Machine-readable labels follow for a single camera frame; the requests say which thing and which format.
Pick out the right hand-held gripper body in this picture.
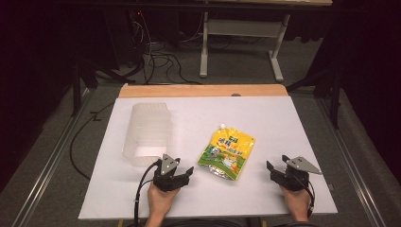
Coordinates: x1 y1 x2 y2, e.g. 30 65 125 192
273 155 323 192

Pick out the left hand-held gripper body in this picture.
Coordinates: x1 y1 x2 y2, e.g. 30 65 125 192
152 153 190 193

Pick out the person's left hand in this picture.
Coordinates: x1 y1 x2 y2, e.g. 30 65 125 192
147 182 181 221

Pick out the person's right hand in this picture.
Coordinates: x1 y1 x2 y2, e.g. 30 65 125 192
279 184 312 222

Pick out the clear plastic container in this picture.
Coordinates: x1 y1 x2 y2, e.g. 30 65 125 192
121 101 172 167

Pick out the yellow green spout pouch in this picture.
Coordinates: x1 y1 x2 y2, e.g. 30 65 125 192
197 123 256 182

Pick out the white table cover sheet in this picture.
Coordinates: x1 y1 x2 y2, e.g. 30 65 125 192
78 96 339 220

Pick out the black metal stand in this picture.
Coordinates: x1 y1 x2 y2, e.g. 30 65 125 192
69 58 99 118
285 61 345 131

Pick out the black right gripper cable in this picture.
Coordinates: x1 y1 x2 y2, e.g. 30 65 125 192
305 179 316 219

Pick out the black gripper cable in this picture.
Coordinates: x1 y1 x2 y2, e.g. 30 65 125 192
133 159 163 227
305 179 316 219

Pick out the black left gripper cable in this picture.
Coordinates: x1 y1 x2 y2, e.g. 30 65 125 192
133 159 163 227

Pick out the metal floor rail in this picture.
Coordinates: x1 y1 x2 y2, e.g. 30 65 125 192
316 94 381 227
11 88 96 227

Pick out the black floor cable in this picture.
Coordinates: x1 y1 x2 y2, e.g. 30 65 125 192
69 101 115 182

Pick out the tangle of black floor cables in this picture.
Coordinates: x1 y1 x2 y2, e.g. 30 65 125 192
127 10 204 86

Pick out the white metal desk frame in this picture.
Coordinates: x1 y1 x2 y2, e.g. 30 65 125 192
199 10 291 84

